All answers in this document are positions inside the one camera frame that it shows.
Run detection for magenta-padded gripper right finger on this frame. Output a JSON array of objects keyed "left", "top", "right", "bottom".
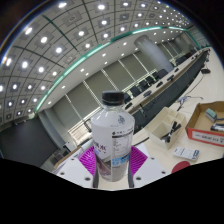
[{"left": 127, "top": 145, "right": 168, "bottom": 189}]

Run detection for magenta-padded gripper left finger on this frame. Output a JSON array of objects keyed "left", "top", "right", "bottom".
[{"left": 54, "top": 145, "right": 99, "bottom": 189}]

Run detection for clear water bottle black cap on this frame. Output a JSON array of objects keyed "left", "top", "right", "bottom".
[{"left": 90, "top": 90, "right": 136, "bottom": 183}]

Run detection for beige divided organizer box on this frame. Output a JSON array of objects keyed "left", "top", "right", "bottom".
[{"left": 143, "top": 106, "right": 187, "bottom": 150}]

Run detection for white remote control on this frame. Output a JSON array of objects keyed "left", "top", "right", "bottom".
[{"left": 172, "top": 146, "right": 201, "bottom": 162}]

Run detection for long curved conference desk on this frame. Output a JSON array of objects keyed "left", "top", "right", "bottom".
[{"left": 128, "top": 46, "right": 213, "bottom": 134}]

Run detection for open cardboard box red side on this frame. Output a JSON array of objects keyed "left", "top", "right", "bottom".
[{"left": 185, "top": 100, "right": 224, "bottom": 148}]

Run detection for row of black office chairs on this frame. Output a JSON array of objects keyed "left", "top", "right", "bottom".
[{"left": 124, "top": 49, "right": 201, "bottom": 99}]

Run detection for dark marker pens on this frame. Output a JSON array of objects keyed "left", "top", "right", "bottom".
[{"left": 209, "top": 117, "right": 224, "bottom": 133}]

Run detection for grey whiteboard eraser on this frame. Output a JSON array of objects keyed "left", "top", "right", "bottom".
[{"left": 204, "top": 107, "right": 218, "bottom": 122}]

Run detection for round ceiling lights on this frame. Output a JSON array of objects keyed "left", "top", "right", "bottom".
[{"left": 0, "top": 0, "right": 188, "bottom": 118}]

